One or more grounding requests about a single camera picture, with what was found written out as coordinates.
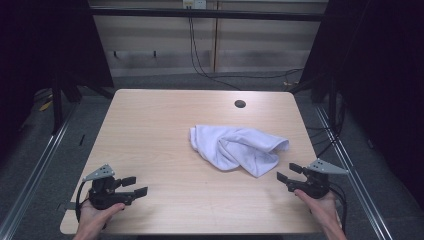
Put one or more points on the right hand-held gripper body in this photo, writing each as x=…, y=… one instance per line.
x=315, y=186

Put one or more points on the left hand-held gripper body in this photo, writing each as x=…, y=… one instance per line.
x=105, y=195

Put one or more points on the white printed towel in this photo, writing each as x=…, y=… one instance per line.
x=233, y=148

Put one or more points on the person's right hand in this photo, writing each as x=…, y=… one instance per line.
x=323, y=208

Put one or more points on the person's left hand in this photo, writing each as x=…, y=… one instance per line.
x=93, y=220

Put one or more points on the black metal stand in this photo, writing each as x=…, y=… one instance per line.
x=57, y=106

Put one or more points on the yellow floor item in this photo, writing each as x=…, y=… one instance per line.
x=45, y=106

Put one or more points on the black curtain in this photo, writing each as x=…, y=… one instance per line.
x=40, y=43
x=383, y=83

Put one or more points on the black horizontal bar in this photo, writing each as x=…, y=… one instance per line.
x=206, y=14

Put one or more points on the metal floor rail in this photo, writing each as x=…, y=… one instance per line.
x=356, y=180
x=33, y=176

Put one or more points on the white wall outlet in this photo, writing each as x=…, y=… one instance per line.
x=194, y=3

